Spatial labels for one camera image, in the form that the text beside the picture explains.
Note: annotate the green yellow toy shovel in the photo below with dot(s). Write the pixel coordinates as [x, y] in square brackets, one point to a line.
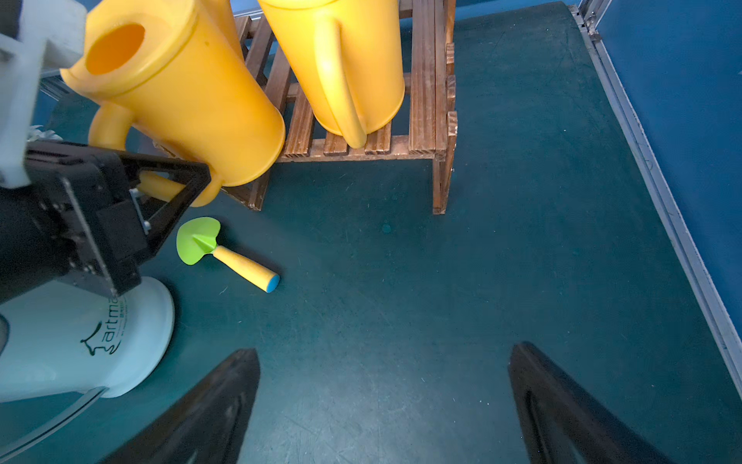
[197, 238]

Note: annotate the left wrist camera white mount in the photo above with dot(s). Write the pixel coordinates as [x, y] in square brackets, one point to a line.
[36, 36]

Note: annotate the yellow watering can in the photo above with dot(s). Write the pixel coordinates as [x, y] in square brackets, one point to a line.
[347, 57]
[174, 70]

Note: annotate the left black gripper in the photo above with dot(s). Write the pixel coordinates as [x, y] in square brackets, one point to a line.
[100, 209]

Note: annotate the right aluminium floor rail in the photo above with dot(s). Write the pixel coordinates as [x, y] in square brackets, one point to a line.
[588, 15]

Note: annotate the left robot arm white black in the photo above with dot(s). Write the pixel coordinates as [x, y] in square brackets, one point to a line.
[24, 247]

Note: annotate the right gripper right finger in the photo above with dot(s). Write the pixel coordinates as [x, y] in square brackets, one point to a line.
[563, 423]

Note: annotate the brown wooden slatted shelf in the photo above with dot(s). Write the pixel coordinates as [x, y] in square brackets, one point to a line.
[430, 90]

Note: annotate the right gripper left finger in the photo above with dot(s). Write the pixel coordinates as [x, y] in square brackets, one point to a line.
[207, 425]

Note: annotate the pale blue watering can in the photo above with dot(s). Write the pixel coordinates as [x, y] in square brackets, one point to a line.
[58, 339]

